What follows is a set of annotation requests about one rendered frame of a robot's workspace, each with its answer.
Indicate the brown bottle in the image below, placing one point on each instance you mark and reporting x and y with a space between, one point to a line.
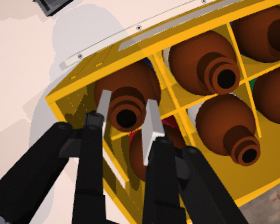
265 91
131 88
258 35
136 149
203 63
225 123

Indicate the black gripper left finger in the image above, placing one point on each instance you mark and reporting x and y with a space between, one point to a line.
24 187

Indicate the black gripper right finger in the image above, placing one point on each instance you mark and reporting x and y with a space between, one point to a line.
205 198

